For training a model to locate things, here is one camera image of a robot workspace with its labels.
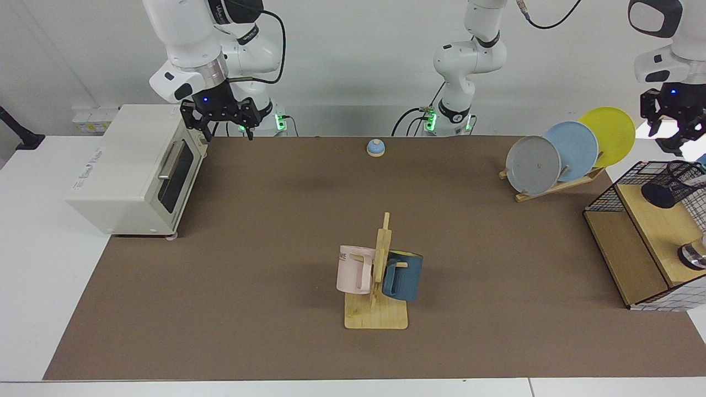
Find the black camera stand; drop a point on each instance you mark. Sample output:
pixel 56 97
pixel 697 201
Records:
pixel 667 148
pixel 27 140

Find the brown table cloth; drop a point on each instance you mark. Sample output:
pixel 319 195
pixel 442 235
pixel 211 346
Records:
pixel 276 303

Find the light blue plate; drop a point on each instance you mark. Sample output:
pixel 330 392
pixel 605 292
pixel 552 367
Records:
pixel 579 149

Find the pink mug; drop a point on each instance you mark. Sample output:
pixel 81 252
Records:
pixel 350 273

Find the wooden plate rack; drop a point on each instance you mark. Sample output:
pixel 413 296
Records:
pixel 543 191

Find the dark blue mug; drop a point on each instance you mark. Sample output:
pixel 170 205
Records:
pixel 405 278

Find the small blue round bell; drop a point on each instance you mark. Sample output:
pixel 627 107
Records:
pixel 375 148

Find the grey plate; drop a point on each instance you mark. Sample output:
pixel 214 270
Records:
pixel 532 165

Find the wooden cup stand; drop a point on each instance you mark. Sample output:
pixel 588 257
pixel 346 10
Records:
pixel 375 317

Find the black mesh pen holder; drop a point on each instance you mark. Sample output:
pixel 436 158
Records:
pixel 659 196

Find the yellow plate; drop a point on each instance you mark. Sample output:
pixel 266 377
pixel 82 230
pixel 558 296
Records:
pixel 615 135

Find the pale toaster oven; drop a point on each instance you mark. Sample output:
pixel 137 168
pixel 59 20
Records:
pixel 127 165

